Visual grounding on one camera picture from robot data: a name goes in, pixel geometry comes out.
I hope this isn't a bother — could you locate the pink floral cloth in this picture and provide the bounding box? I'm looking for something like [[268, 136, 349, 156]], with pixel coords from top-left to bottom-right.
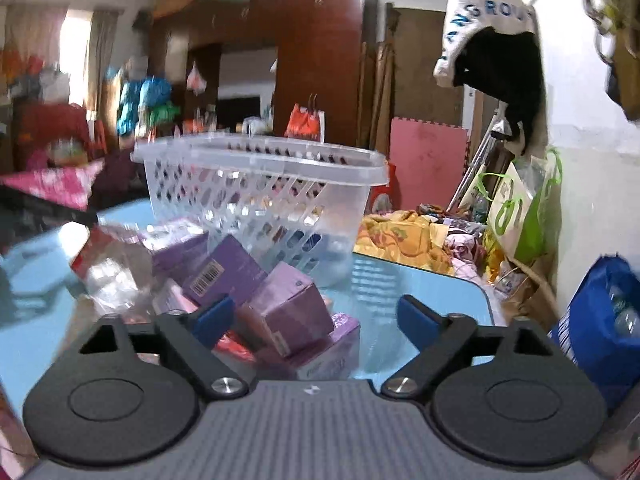
[[0, 159, 107, 212]]

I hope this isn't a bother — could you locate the clear plastic wrapped pack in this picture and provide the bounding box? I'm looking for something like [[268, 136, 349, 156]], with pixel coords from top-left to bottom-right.
[[69, 222, 157, 322]]

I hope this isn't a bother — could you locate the green and white shopping bag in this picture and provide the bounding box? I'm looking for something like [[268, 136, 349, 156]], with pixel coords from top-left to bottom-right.
[[475, 147, 563, 267]]

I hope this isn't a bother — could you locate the black hanging garment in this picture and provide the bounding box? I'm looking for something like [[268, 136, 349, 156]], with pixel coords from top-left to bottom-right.
[[452, 30, 548, 157]]

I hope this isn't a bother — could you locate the patterned window curtain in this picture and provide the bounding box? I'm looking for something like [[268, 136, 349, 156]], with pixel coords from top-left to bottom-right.
[[89, 9, 120, 111]]

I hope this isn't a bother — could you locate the blue woven bag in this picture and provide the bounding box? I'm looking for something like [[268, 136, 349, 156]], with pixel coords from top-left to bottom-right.
[[547, 256, 640, 413]]

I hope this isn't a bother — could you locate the purple printed flat box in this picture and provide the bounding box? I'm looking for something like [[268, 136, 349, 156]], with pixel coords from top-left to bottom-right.
[[254, 312, 362, 382]]

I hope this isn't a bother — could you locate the clear plastic perforated basket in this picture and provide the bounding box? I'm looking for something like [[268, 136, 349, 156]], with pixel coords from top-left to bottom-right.
[[131, 131, 390, 289]]

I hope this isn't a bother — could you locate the pink foam mat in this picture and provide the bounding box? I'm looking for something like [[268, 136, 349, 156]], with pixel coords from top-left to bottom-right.
[[388, 117, 470, 211]]

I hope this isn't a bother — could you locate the brown wooden wardrobe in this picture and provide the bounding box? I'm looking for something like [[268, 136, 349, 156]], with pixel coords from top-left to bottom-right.
[[147, 0, 368, 150]]

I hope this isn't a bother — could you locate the white hanging plastic bag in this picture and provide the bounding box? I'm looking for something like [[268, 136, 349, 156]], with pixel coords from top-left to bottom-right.
[[186, 61, 209, 97]]

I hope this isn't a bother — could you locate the purple box with barcode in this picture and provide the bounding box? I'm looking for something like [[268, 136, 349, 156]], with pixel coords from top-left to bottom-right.
[[181, 234, 269, 311]]

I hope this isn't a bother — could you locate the blue and green bags pile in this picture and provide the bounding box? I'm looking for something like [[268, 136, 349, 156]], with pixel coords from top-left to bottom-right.
[[116, 75, 182, 137]]

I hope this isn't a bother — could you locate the brown hanging bag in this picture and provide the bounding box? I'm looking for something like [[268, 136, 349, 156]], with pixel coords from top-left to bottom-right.
[[585, 0, 640, 122]]

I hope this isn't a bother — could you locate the brown wooden door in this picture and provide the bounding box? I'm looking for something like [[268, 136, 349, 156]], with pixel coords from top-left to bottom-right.
[[391, 6, 466, 130]]

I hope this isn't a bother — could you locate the red packet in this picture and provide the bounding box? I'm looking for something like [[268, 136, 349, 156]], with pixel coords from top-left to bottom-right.
[[212, 329, 257, 362]]

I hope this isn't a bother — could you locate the yellow floral blanket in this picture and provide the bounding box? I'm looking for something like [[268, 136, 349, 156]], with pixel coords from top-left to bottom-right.
[[354, 210, 456, 276]]

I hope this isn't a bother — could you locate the pinkish purple cardboard box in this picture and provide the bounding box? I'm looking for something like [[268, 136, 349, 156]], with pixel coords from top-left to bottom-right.
[[236, 261, 337, 358]]

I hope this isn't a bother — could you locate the orange and white hanging bag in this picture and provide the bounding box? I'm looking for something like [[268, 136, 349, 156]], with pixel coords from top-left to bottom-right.
[[284, 94, 327, 143]]

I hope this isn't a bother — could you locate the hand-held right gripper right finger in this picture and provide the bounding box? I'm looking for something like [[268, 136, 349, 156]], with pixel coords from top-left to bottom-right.
[[381, 295, 556, 403]]

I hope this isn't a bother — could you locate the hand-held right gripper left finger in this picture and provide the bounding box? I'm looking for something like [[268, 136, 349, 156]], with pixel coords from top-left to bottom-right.
[[79, 296, 248, 402]]

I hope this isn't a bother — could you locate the pale purple box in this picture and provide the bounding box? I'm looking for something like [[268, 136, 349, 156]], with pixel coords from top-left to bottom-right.
[[149, 220, 212, 283]]

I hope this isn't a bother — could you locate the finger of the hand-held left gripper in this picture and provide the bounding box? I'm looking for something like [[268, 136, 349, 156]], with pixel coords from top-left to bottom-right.
[[0, 185, 99, 243]]

